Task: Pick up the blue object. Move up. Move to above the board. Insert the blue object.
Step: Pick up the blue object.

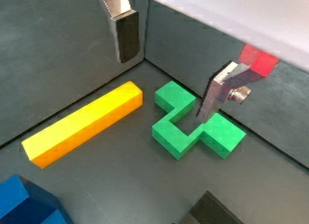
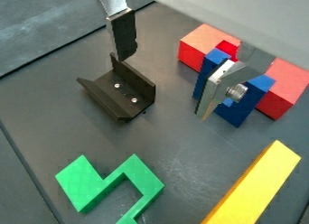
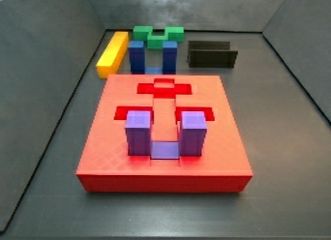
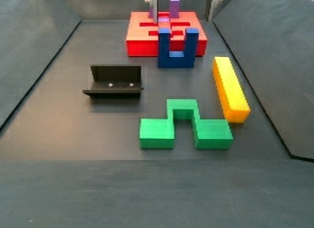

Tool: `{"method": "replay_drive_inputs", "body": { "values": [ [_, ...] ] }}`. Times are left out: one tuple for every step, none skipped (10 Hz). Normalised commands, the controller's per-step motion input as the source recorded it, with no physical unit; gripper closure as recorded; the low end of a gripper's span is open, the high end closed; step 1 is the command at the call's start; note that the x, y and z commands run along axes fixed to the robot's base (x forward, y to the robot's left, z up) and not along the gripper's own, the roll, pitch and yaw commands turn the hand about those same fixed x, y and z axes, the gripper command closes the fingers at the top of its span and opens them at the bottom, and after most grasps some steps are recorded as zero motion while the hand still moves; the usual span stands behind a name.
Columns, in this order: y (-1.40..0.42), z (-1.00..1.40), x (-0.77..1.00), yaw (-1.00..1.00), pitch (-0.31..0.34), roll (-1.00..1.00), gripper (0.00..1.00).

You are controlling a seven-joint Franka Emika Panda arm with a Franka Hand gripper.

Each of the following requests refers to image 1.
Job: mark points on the blue U-shaped block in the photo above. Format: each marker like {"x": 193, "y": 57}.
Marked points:
{"x": 27, "y": 204}

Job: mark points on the green zigzag block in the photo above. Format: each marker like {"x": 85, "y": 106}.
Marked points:
{"x": 178, "y": 131}

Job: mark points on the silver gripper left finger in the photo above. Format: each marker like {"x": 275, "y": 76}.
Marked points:
{"x": 123, "y": 19}

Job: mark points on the black angle bracket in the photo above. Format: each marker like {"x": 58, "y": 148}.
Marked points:
{"x": 209, "y": 211}

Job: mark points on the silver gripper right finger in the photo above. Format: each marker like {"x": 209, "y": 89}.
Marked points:
{"x": 225, "y": 86}

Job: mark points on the red slotted board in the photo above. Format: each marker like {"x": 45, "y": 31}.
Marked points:
{"x": 256, "y": 66}

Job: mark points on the yellow long block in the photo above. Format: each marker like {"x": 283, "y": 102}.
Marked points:
{"x": 77, "y": 128}

